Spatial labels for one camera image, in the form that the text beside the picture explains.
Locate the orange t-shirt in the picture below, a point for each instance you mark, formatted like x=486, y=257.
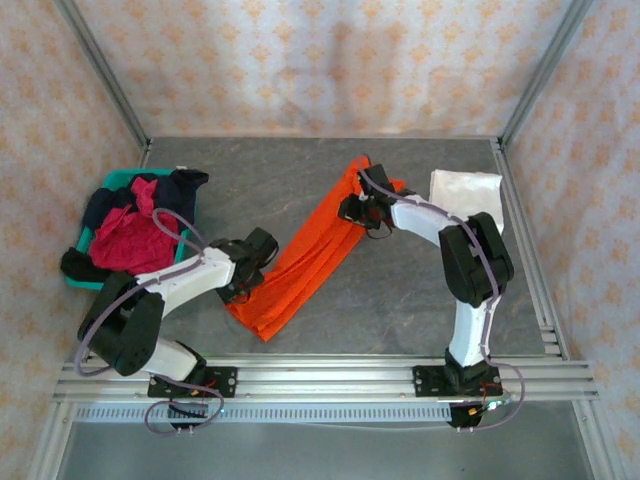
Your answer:
x=310, y=250

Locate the aluminium frame post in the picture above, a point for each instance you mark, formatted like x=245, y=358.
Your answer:
x=542, y=75
x=107, y=80

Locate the magenta t-shirt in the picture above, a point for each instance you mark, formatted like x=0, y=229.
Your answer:
x=125, y=245

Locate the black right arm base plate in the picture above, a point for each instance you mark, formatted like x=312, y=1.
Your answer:
x=430, y=382

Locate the navy t-shirt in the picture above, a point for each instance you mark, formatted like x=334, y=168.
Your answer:
x=102, y=200

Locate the black t-shirt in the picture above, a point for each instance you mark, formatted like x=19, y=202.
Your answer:
x=80, y=265

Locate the aluminium cross rails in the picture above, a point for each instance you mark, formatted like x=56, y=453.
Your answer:
x=325, y=380

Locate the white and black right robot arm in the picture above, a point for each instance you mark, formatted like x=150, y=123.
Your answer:
x=477, y=260

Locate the teal plastic basket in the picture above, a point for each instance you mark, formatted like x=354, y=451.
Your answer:
x=117, y=177

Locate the white folded t-shirt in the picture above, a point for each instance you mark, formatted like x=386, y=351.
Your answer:
x=465, y=187

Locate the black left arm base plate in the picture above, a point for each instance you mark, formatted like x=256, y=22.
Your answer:
x=225, y=382

